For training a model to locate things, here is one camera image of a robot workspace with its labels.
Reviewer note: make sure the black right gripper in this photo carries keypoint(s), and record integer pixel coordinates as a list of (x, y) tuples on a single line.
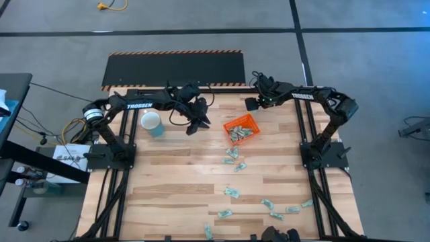
[(267, 92)]

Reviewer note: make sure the teal cup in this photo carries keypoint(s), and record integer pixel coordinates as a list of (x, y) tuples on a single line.
[(152, 122)]

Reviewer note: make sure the black caster wheel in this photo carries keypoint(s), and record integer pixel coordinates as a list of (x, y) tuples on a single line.
[(22, 226)]

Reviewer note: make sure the dark bulky object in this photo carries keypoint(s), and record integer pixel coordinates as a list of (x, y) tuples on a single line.
[(275, 234)]

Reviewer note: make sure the black hazard-striped floor mat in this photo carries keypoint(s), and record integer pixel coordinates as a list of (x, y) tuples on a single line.
[(174, 69)]

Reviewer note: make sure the black desk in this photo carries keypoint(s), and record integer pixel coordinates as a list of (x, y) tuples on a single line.
[(13, 84)]

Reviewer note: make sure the orange plastic basket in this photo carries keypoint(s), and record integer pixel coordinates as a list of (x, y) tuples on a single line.
[(255, 125)]

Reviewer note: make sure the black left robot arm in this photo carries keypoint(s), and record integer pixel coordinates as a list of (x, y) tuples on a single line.
[(158, 99)]

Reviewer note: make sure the white tissue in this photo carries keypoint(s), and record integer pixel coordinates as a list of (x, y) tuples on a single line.
[(3, 101)]

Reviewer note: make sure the clear plastic bottle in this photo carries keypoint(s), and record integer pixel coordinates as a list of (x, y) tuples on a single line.
[(28, 172), (40, 186)]

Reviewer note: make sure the white cardboard box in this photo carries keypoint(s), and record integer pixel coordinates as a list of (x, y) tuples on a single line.
[(67, 153)]

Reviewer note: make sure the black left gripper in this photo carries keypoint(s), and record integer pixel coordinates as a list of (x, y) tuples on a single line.
[(196, 109)]

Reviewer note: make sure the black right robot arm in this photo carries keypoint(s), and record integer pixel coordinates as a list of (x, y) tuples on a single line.
[(336, 101)]

